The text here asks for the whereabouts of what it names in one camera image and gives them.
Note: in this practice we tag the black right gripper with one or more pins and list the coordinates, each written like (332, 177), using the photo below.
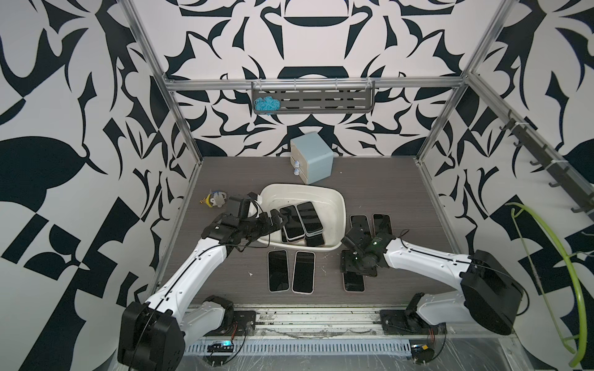
(343, 267)

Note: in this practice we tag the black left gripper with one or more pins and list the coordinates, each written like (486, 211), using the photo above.
(264, 228)

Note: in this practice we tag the pink case smartphone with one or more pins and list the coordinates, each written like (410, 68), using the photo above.
(353, 282)

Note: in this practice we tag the dark smartphone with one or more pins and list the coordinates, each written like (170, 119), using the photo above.
(382, 224)
(360, 224)

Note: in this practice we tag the grey edge smartphone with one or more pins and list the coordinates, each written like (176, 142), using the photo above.
(278, 271)

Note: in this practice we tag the white case smartphone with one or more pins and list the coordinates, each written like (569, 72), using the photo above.
(304, 273)

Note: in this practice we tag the white plastic storage tub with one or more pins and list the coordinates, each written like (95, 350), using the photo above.
(330, 207)

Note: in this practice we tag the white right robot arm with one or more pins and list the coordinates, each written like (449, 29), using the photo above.
(482, 292)

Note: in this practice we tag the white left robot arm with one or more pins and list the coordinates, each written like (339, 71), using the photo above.
(155, 334)

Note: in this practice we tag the small yellow white toy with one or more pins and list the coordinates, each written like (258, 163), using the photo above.
(215, 199)

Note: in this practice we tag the blue mini drawer cabinet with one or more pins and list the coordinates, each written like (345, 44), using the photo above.
(311, 158)

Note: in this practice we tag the right small circuit board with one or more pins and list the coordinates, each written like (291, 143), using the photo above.
(422, 354)

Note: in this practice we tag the left green-lit circuit board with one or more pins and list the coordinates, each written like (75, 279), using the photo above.
(226, 346)

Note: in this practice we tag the blue crumpled cloth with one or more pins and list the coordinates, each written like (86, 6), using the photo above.
(267, 105)

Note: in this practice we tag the green hoop tube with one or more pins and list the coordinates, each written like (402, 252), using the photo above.
(561, 275)

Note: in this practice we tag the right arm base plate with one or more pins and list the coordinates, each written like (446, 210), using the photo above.
(404, 322)

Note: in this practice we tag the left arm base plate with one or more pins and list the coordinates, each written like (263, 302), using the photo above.
(243, 323)

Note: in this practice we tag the white slotted cable duct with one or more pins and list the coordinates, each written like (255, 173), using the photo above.
(327, 347)

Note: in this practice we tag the grey slotted wall rack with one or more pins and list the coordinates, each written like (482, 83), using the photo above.
(318, 97)

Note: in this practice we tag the black wall hook rail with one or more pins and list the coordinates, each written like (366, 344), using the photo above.
(546, 158)

